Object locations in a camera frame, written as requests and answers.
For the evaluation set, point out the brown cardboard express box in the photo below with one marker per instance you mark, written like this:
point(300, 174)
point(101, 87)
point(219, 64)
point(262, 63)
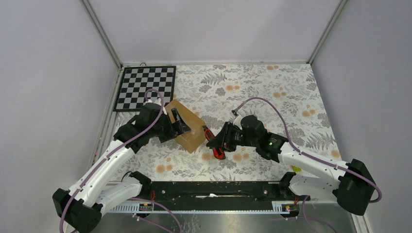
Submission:
point(192, 140)

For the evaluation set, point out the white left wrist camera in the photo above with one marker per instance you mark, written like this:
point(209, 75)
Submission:
point(159, 103)

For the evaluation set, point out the red black utility knife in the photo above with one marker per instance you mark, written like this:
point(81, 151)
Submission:
point(218, 152)

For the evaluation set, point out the floral patterned table mat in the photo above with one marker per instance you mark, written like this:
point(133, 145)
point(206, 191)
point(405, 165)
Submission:
point(284, 97)

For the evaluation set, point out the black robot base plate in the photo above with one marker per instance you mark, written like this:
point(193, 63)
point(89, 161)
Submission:
point(255, 196)

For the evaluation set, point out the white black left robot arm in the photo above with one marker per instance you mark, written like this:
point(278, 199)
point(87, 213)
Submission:
point(84, 203)

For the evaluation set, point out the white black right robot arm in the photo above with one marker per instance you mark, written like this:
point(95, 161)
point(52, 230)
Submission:
point(348, 184)

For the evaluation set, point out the green purple toy block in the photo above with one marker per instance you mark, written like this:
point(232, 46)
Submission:
point(296, 169)

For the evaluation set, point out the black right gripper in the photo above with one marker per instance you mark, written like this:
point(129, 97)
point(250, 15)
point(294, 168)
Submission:
point(223, 139)

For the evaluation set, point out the black white checkerboard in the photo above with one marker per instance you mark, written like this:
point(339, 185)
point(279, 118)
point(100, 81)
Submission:
point(135, 81)

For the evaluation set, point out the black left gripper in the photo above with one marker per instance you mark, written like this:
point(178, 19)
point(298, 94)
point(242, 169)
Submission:
point(179, 127)

